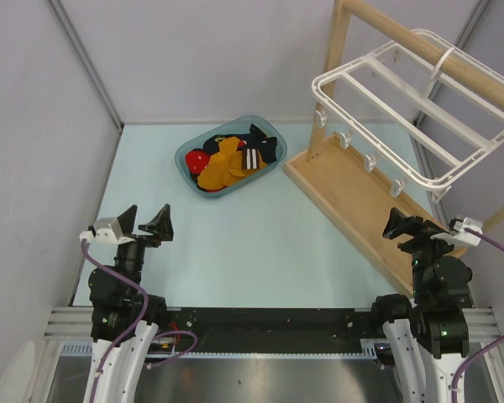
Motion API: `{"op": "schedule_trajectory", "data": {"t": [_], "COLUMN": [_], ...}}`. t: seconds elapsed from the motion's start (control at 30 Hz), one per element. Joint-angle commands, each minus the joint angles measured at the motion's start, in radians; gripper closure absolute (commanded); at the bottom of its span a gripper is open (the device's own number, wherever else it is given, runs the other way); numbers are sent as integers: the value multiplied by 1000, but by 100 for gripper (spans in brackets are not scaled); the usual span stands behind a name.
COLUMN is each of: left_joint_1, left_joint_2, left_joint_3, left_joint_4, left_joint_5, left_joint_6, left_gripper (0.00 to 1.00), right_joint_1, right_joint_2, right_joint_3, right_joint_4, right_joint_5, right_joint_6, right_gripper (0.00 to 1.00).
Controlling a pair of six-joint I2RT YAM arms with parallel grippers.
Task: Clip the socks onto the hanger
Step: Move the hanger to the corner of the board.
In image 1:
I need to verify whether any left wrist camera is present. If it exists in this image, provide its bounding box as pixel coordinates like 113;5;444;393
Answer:
79;218;134;245

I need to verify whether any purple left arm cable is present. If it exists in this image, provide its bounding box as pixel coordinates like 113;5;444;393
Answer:
62;238;198;403

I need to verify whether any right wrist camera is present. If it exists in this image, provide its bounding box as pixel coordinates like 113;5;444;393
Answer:
430;217;483;248

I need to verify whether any red sock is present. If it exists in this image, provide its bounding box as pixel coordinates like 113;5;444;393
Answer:
185;149;211;175

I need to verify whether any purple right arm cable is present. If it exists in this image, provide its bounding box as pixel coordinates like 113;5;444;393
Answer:
446;226;504;403

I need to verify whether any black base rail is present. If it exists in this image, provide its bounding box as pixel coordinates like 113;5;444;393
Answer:
155;307;385;354

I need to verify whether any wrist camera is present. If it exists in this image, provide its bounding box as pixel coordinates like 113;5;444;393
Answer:
430;217;483;248
79;218;134;245

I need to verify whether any wooden hanger stand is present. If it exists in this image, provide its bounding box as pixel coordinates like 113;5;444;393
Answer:
284;1;504;296

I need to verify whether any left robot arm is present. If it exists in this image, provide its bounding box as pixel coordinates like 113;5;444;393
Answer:
80;204;174;402

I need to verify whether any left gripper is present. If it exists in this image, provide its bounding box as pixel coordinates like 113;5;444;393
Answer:
115;202;172;294

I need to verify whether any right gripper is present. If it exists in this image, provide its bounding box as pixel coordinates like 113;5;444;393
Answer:
382;206;463;300

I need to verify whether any mustard yellow sock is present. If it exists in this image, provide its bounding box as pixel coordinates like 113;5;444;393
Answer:
197;137;268;192

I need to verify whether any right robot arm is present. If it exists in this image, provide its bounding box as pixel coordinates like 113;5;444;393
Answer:
370;207;479;402

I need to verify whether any brown white striped sock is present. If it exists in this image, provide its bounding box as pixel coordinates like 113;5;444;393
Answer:
241;148;261;170

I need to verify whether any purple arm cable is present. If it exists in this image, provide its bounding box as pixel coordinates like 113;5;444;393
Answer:
62;238;198;403
446;226;504;403

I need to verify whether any white plastic clip hanger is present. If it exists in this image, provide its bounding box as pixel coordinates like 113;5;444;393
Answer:
311;29;504;202

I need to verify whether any aluminium frame post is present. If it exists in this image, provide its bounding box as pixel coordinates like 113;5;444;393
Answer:
45;0;123;128

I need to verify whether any blue plastic sock basin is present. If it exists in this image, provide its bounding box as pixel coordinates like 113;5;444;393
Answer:
175;116;287;199

